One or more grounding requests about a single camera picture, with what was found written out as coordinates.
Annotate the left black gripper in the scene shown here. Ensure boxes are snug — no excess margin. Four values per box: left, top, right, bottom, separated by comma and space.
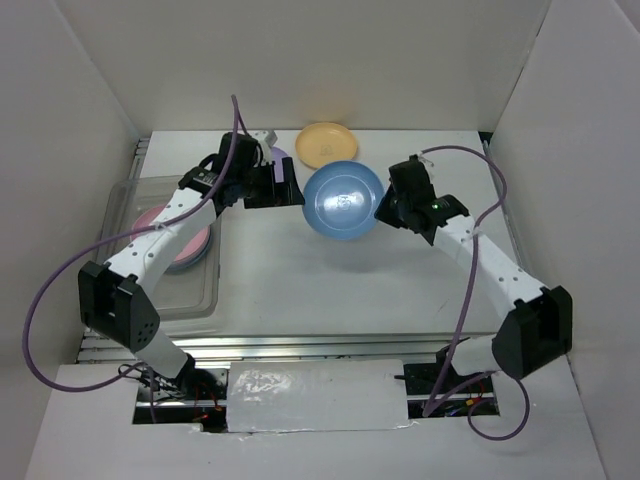
236, 156, 304, 210

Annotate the purple plate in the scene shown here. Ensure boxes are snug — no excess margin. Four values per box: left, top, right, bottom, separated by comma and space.
271, 146, 288, 183

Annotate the blue plate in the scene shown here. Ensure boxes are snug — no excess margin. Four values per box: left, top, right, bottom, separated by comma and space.
302, 161, 385, 241

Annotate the orange plate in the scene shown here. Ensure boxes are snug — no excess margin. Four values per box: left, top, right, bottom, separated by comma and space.
294, 122, 358, 169

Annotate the pink plate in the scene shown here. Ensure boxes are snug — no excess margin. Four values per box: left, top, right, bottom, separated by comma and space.
132, 205, 212, 271

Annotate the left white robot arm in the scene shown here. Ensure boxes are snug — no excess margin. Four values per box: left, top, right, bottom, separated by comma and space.
78, 131, 305, 399

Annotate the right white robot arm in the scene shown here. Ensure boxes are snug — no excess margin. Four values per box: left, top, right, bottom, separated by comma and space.
375, 156, 573, 392

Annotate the clear plastic bin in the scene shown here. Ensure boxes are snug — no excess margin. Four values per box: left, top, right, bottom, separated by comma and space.
101, 176, 220, 321

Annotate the white taped cover panel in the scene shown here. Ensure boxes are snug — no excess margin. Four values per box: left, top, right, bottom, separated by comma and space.
226, 359, 410, 433

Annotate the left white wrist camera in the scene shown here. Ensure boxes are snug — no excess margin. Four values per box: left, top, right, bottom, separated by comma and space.
251, 130, 278, 165

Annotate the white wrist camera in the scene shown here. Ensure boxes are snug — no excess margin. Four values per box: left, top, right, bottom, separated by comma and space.
251, 130, 278, 165
417, 154, 435, 168

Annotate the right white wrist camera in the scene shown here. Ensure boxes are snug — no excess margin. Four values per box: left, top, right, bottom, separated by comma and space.
417, 154, 435, 168

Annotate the aluminium rail frame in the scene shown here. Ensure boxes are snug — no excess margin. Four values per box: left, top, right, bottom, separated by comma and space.
74, 134, 557, 364

